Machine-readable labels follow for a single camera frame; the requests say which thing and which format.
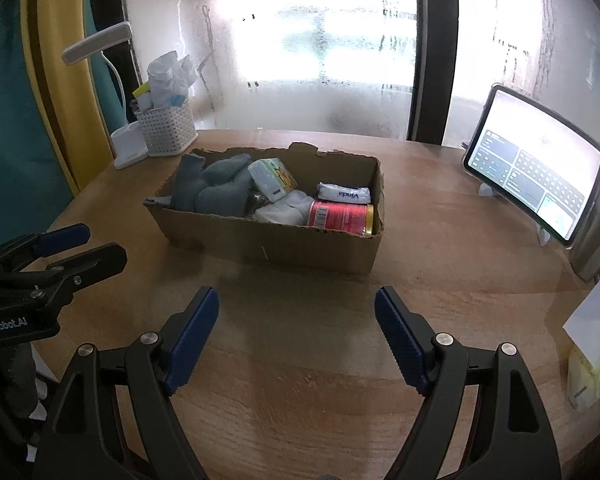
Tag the white plastic basket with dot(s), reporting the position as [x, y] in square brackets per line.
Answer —
[165, 130]

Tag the steel tumbler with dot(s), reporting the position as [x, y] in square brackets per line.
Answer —
[592, 250]

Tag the red can with yellow lid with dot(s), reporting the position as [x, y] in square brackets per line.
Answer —
[337, 217]

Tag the white socks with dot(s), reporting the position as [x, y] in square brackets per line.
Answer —
[285, 210]

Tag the crumpled clear plastic bags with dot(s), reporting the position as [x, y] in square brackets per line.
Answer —
[170, 77]

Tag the green tissue pack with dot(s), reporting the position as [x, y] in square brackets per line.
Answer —
[272, 175]

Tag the blue tissue pack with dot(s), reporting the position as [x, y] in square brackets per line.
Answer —
[342, 193]

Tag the brown cardboard box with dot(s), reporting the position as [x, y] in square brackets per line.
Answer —
[280, 247]

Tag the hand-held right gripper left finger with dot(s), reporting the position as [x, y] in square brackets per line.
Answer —
[192, 335]

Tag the white desk lamp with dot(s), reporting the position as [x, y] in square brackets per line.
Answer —
[127, 147]

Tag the white paper sheet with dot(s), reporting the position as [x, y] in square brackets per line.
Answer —
[597, 320]

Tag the black window frame post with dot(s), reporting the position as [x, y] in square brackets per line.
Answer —
[430, 60]

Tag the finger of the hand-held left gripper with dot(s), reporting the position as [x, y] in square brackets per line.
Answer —
[95, 260]
[62, 239]

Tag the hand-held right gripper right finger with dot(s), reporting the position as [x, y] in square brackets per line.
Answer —
[400, 340]

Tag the white tablet stand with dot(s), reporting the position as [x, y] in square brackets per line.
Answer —
[485, 190]

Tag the yellow green packet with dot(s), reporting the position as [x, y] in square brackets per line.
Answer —
[587, 380]

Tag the tablet with lit screen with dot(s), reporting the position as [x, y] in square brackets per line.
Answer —
[535, 165]

